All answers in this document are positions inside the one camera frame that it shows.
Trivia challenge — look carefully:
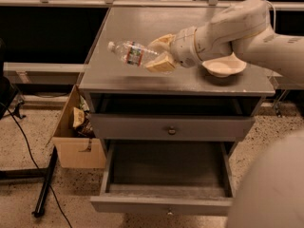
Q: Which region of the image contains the clear plastic water bottle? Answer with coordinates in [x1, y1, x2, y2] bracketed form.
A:
[107, 41, 160, 67]

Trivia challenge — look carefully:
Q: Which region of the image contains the black cable on floor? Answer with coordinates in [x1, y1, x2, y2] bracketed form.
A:
[0, 102, 74, 228]

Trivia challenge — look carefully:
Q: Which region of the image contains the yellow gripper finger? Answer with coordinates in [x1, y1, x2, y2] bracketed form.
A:
[148, 34, 175, 52]
[144, 52, 177, 72]

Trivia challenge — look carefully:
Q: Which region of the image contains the grey open lower drawer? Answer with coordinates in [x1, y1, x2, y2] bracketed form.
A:
[90, 141, 235, 217]

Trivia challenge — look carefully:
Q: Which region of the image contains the black metal stand leg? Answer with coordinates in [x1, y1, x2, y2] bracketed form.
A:
[32, 148, 58, 219]

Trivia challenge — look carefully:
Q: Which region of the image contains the round drawer knob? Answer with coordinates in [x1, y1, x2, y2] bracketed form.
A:
[168, 126, 176, 135]

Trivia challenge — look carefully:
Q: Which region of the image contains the metal rail frame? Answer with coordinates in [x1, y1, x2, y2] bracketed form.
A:
[4, 63, 85, 85]

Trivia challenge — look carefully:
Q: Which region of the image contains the grey upper drawer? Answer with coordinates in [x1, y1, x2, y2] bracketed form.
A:
[89, 114, 255, 142]

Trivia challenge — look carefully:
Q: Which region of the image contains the white hanging cable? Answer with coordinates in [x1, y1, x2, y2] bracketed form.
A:
[259, 0, 277, 30]

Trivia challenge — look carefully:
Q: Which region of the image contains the snack bag in box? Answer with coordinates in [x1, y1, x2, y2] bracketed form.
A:
[73, 107, 86, 128]

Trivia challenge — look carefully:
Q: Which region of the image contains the grey wooden drawer cabinet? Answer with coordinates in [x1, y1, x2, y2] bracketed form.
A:
[78, 7, 276, 157]

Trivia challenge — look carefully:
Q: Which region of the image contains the white paper bowl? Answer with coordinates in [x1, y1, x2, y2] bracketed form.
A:
[202, 53, 246, 78]

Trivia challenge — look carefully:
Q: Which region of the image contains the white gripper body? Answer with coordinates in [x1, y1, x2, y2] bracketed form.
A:
[170, 27, 202, 68]

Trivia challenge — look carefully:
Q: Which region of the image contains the cardboard box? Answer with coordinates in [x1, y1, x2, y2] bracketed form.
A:
[52, 85, 106, 169]

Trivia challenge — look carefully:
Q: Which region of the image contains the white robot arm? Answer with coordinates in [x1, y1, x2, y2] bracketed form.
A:
[150, 0, 304, 228]

